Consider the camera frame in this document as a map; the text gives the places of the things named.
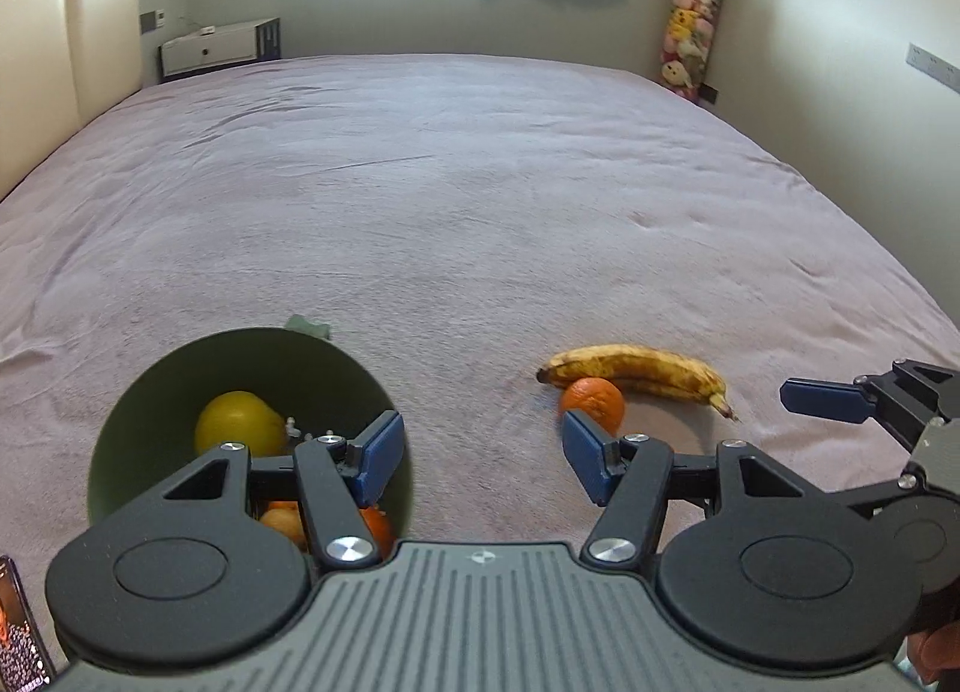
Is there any orange mandarin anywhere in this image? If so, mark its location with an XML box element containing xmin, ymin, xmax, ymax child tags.
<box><xmin>558</xmin><ymin>377</ymin><xmax>626</xmax><ymax>437</ymax></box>
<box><xmin>259</xmin><ymin>500</ymin><xmax>308</xmax><ymax>550</ymax></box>
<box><xmin>359</xmin><ymin>506</ymin><xmax>397</xmax><ymax>559</ymax></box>

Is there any yellow spotted banana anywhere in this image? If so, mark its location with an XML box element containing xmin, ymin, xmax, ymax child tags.
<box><xmin>535</xmin><ymin>343</ymin><xmax>737</xmax><ymax>421</ymax></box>

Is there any yellow lemon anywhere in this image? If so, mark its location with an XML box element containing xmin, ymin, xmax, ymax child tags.
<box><xmin>194</xmin><ymin>392</ymin><xmax>288</xmax><ymax>456</ymax></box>

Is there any green colander bowl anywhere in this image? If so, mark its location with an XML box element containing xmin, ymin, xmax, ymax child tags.
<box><xmin>86</xmin><ymin>317</ymin><xmax>394</xmax><ymax>523</ymax></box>

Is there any pink bed cover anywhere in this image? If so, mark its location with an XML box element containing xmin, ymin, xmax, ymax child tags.
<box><xmin>2</xmin><ymin>55</ymin><xmax>958</xmax><ymax>606</ymax></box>

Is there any black smartphone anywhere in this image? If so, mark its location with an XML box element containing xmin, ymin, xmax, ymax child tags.
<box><xmin>0</xmin><ymin>555</ymin><xmax>55</xmax><ymax>692</ymax></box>

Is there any plush toy hanging organizer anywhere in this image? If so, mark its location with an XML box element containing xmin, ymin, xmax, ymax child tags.
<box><xmin>659</xmin><ymin>0</ymin><xmax>722</xmax><ymax>103</ymax></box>

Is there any white nightstand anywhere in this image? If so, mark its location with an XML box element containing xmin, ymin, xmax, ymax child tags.
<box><xmin>160</xmin><ymin>16</ymin><xmax>281</xmax><ymax>82</ymax></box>

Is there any cream padded headboard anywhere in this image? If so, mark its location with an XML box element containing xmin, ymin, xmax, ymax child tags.
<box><xmin>0</xmin><ymin>0</ymin><xmax>143</xmax><ymax>194</ymax></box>

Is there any wall socket plate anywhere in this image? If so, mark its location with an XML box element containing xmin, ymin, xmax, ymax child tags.
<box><xmin>907</xmin><ymin>44</ymin><xmax>960</xmax><ymax>93</ymax></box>

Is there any wall switch panel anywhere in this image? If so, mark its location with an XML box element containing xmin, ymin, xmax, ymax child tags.
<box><xmin>140</xmin><ymin>10</ymin><xmax>166</xmax><ymax>34</ymax></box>

